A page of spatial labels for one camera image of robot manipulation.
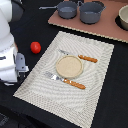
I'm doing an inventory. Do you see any dark grey cooking pot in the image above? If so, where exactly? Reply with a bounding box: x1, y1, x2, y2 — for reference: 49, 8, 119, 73
79, 1, 106, 24

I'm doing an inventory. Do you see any knife with wooden handle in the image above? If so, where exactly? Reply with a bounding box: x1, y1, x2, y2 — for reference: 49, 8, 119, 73
58, 49, 98, 63

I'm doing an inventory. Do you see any round beige plate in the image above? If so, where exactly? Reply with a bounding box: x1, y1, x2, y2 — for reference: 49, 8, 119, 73
56, 55, 83, 78

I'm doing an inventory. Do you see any red tomato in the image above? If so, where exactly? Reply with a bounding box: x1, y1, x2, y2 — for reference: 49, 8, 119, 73
30, 42, 41, 54

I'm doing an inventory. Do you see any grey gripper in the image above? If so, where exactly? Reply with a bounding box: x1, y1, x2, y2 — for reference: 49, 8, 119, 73
15, 53, 29, 79

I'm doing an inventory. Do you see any beige bowl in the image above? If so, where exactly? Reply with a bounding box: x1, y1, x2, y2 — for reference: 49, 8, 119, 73
119, 5, 128, 30

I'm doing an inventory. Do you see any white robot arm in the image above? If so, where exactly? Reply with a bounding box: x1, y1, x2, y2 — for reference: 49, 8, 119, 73
0, 0, 29, 86

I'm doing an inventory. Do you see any woven beige placemat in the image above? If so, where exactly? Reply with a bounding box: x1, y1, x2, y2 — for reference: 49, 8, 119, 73
14, 31, 114, 128

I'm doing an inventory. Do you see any fork with wooden handle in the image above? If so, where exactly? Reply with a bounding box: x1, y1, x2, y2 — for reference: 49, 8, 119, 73
44, 72, 86, 89

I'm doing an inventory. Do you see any grey-blue frying pan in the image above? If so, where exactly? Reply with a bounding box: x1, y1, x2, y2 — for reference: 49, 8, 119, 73
38, 0, 79, 20

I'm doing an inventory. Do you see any pink stove board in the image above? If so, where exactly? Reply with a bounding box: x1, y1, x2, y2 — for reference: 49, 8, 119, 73
48, 0, 128, 43

